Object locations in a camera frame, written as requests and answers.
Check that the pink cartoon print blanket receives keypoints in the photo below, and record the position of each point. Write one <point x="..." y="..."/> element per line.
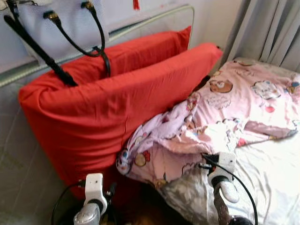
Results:
<point x="234" y="103"/>

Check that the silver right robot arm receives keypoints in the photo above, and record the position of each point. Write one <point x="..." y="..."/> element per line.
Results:
<point x="229" y="197"/>

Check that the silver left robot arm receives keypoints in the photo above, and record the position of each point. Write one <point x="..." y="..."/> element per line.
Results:
<point x="88" y="213"/>

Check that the large red cushion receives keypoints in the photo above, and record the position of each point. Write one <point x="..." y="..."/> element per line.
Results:
<point x="93" y="117"/>
<point x="140" y="51"/>

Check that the grey curtain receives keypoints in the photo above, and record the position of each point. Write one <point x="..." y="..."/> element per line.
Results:
<point x="267" y="28"/>

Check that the red hanging tassel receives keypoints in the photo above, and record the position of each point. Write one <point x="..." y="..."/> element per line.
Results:
<point x="136" y="4"/>

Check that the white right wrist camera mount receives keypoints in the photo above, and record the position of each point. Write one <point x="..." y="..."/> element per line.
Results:
<point x="227" y="163"/>

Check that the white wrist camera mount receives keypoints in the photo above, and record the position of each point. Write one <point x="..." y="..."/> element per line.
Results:
<point x="93" y="187"/>
<point x="227" y="163"/>

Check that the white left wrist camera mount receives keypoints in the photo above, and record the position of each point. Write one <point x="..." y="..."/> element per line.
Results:
<point x="93" y="187"/>

